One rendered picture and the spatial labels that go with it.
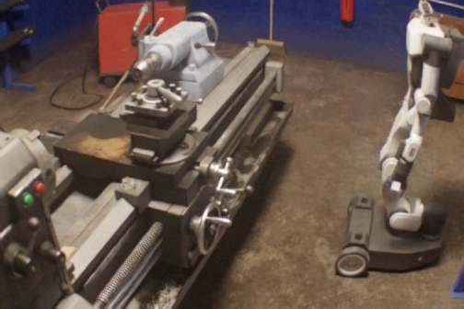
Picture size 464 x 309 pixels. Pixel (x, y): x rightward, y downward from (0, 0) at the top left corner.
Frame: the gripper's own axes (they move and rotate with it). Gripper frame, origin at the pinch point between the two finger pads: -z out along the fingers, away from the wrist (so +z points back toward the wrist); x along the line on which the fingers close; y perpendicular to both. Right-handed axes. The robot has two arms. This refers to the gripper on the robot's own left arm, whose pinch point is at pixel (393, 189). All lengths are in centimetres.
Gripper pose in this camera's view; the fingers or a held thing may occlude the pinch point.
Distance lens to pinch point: 239.1
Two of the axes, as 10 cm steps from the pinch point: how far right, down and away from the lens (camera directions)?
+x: -9.4, -3.1, 1.7
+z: 1.9, -8.4, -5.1
